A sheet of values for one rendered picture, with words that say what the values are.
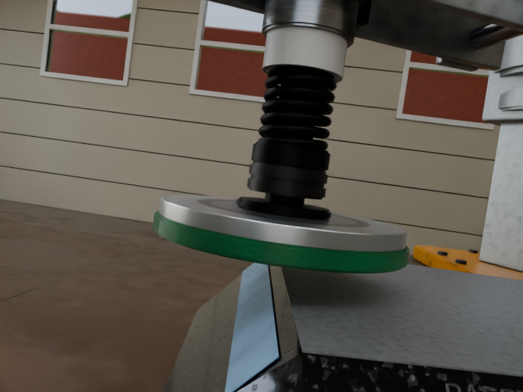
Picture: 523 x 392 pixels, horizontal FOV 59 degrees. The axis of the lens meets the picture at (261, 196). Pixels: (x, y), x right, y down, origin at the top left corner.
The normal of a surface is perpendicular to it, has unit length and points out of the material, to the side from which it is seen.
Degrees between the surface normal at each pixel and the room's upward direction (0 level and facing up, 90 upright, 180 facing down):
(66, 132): 90
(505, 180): 90
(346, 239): 90
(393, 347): 0
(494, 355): 0
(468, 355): 0
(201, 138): 90
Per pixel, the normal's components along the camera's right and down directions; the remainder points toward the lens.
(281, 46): -0.61, -0.04
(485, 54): 0.21, 0.08
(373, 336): 0.14, -0.99
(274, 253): -0.04, 0.04
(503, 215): -0.86, -0.09
